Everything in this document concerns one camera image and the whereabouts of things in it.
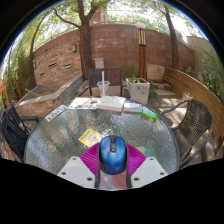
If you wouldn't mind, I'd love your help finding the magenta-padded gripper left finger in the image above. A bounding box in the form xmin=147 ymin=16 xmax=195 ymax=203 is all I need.
xmin=57 ymin=143 xmax=101 ymax=190

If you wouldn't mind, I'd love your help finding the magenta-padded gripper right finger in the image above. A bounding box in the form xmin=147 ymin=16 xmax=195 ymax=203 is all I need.
xmin=126 ymin=143 xmax=169 ymax=190

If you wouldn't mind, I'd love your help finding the blue computer mouse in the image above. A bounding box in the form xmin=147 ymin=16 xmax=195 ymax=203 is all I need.
xmin=98 ymin=135 xmax=129 ymax=176

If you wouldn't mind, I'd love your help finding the floral print mouse pad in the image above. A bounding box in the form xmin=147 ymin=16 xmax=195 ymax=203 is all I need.
xmin=99 ymin=145 xmax=158 ymax=191

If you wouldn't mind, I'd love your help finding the yellow card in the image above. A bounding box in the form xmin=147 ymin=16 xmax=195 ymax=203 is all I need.
xmin=78 ymin=128 xmax=104 ymax=148

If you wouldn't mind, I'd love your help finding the green tube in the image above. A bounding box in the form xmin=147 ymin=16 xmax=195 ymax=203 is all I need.
xmin=140 ymin=108 xmax=159 ymax=122

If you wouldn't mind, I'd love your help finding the small thin book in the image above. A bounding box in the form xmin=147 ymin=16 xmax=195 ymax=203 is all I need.
xmin=123 ymin=101 xmax=144 ymax=114

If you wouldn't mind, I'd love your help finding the white licence plate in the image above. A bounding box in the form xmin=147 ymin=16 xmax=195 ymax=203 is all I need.
xmin=44 ymin=104 xmax=69 ymax=123

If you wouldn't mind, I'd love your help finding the white book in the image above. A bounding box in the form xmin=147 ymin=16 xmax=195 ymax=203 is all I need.
xmin=96 ymin=95 xmax=127 ymax=113

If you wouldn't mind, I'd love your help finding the white planter box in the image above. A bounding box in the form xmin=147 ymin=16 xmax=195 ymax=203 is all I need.
xmin=125 ymin=77 xmax=151 ymax=106

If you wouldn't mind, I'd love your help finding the dark wicker chair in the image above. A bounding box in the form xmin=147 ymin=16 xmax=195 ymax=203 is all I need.
xmin=159 ymin=98 xmax=214 ymax=169

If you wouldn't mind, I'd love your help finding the clear plastic cup with straw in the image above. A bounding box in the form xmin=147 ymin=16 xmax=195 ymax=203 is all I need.
xmin=96 ymin=70 xmax=111 ymax=98

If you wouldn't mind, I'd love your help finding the black folding chair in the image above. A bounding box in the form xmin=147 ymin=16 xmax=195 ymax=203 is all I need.
xmin=0 ymin=101 xmax=40 ymax=163

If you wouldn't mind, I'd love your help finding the dark wooden slatted chair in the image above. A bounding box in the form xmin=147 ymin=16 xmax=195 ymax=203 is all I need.
xmin=78 ymin=67 xmax=131 ymax=99

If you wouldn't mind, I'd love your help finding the beige stone slab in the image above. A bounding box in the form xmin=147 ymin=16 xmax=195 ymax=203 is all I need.
xmin=146 ymin=63 xmax=166 ymax=83

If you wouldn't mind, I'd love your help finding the curved wooden bench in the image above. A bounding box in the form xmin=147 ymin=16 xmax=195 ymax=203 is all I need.
xmin=163 ymin=66 xmax=224 ymax=148

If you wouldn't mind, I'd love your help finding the thick tree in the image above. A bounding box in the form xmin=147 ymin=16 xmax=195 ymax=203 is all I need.
xmin=53 ymin=0 xmax=111 ymax=81

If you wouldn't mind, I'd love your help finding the thin tree trunk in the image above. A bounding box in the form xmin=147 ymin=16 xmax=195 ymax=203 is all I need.
xmin=164 ymin=6 xmax=180 ymax=69

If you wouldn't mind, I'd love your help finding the white wall box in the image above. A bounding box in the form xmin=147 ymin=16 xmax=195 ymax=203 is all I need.
xmin=93 ymin=57 xmax=105 ymax=70

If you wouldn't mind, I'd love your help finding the wooden garden lamp post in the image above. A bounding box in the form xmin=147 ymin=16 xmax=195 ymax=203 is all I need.
xmin=135 ymin=22 xmax=148 ymax=80

